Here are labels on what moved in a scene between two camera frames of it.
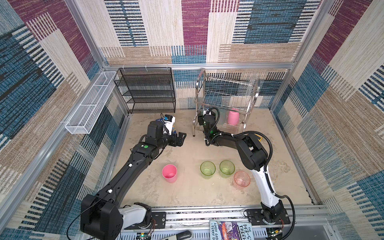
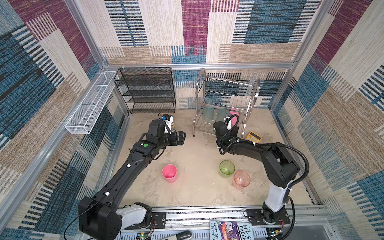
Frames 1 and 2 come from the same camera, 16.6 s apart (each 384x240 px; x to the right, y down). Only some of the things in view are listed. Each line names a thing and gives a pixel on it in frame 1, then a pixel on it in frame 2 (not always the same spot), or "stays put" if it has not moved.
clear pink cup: [241, 180] stays put
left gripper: [179, 140] stays put
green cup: [226, 168] stays put
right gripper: [200, 119] to [233, 131]
